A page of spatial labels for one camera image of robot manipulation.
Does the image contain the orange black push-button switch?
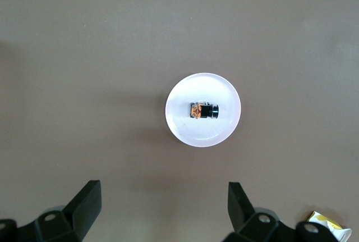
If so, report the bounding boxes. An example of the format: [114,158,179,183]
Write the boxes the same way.
[189,101,220,120]

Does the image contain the pink round plate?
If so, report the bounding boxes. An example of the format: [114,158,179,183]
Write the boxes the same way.
[164,72,242,148]

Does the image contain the yellow white torn carton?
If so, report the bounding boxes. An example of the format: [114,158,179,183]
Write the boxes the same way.
[305,211,353,242]

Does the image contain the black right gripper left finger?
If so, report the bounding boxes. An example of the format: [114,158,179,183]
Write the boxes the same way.
[0,180,102,242]

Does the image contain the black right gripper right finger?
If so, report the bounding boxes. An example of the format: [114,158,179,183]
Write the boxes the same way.
[223,181,342,242]

